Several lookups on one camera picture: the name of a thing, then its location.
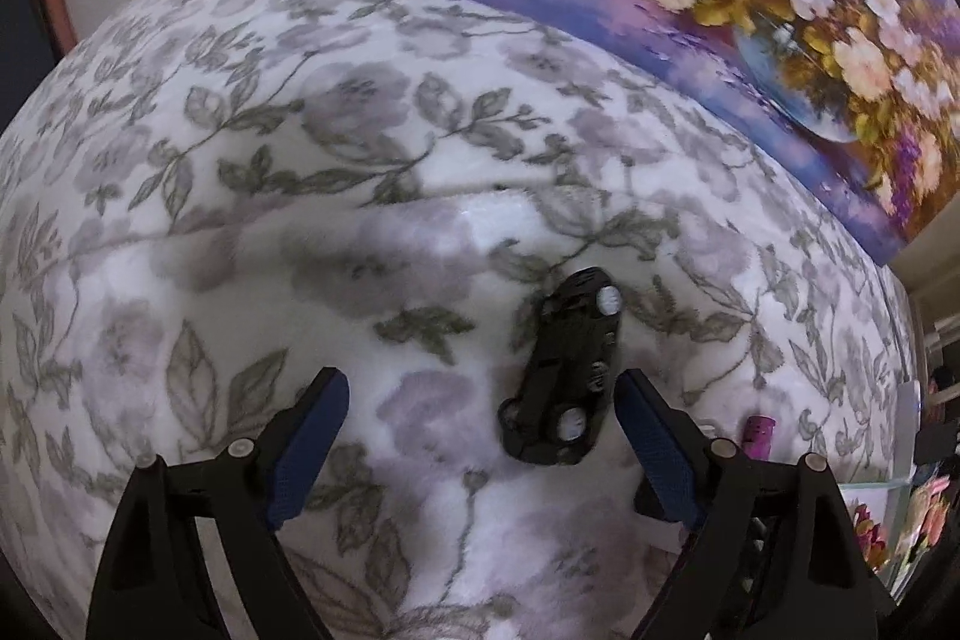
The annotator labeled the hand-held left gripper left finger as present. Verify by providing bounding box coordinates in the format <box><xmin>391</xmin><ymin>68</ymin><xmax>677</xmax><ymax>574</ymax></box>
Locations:
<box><xmin>84</xmin><ymin>368</ymin><xmax>351</xmax><ymax>640</ymax></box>

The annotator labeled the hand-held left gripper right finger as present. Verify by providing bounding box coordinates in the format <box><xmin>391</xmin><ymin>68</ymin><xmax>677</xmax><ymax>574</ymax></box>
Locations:
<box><xmin>613</xmin><ymin>368</ymin><xmax>897</xmax><ymax>640</ymax></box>

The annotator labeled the black toy car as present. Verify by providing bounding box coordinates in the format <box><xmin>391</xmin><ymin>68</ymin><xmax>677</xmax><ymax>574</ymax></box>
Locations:
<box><xmin>499</xmin><ymin>267</ymin><xmax>626</xmax><ymax>467</ymax></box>

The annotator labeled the white box with teal rim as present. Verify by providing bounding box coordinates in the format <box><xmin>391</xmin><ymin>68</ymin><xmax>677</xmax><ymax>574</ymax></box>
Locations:
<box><xmin>836</xmin><ymin>476</ymin><xmax>920</xmax><ymax>506</ymax></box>

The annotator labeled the pink box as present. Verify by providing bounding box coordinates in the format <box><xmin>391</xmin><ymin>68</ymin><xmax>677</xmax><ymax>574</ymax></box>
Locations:
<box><xmin>742</xmin><ymin>415</ymin><xmax>773</xmax><ymax>461</ymax></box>

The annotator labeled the grey floral blanket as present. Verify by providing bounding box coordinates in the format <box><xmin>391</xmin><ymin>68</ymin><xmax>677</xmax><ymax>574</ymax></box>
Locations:
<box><xmin>0</xmin><ymin>0</ymin><xmax>920</xmax><ymax>640</ymax></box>

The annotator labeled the flower painting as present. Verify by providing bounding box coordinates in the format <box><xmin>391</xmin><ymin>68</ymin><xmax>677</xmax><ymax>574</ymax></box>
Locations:
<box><xmin>454</xmin><ymin>0</ymin><xmax>960</xmax><ymax>262</ymax></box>

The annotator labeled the dark cabinet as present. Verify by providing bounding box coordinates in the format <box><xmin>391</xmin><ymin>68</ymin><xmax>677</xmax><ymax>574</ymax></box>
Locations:
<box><xmin>0</xmin><ymin>0</ymin><xmax>76</xmax><ymax>109</ymax></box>

